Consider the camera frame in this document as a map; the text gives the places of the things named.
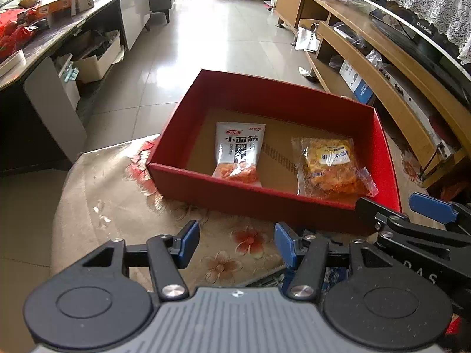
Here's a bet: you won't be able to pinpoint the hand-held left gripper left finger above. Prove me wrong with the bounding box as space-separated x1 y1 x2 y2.
79 220 201 299

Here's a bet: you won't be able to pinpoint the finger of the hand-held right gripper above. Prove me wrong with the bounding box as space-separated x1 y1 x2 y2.
354 197 411 241
409 192 471 234

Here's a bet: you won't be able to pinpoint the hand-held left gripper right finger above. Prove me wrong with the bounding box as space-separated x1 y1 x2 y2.
274 222 396 301

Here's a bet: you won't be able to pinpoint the blue snack packet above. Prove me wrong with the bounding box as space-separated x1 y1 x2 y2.
281 265 349 295

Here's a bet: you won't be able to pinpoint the red cardboard box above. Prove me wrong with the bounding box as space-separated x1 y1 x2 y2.
146 69 402 234

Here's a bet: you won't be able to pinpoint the orange plastic bag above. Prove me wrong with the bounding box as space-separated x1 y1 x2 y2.
440 180 468 199

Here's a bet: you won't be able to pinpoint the clear orange snack packet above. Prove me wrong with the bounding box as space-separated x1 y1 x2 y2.
291 137 379 197

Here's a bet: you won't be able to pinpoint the red fabric item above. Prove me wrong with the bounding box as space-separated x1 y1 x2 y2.
429 114 457 136

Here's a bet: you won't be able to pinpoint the floral beige tablecloth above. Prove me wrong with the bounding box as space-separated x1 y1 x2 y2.
49 125 447 295

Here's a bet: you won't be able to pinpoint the white snack packet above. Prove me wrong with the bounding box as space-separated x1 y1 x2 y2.
212 122 266 183

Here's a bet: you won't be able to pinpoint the white and blue box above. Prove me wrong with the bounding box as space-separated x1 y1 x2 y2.
339 59 376 104

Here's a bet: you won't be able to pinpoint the wooden tv stand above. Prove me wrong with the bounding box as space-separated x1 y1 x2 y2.
274 0 471 188

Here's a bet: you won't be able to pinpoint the black television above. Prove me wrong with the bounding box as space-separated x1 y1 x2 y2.
361 0 471 104

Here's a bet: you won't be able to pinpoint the white paper bag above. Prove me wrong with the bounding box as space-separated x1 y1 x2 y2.
294 23 321 52

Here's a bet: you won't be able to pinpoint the white open cardboard box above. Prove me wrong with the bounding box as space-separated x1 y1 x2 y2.
74 33 124 83

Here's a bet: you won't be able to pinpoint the white storage box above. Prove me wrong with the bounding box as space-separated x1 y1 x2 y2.
55 53 82 111

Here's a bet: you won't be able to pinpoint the white tray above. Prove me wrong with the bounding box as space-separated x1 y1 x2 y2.
0 49 26 78

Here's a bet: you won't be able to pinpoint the orange cardboard box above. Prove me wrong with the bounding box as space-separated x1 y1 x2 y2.
37 0 78 17

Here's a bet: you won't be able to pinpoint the red plastic bag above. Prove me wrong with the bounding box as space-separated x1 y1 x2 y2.
0 9 37 59

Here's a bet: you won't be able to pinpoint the black cable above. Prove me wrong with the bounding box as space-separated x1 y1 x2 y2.
419 143 447 181

